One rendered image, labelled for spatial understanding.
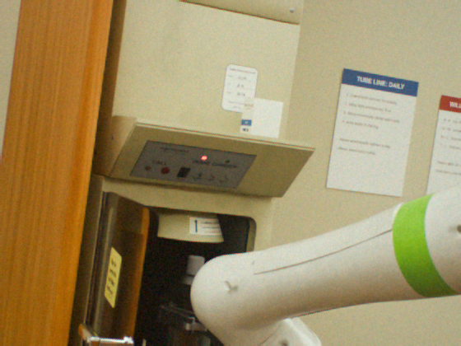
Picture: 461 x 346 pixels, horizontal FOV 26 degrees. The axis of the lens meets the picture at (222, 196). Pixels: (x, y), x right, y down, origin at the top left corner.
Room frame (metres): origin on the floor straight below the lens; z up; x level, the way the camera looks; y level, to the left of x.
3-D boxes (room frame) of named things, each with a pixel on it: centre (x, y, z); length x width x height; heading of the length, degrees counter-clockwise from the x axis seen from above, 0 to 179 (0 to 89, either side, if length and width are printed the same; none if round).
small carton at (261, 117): (1.65, -0.05, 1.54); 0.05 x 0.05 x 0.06; 20
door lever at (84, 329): (1.37, 0.14, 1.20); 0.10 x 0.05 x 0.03; 18
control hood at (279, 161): (1.62, 0.03, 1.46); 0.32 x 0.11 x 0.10; 115
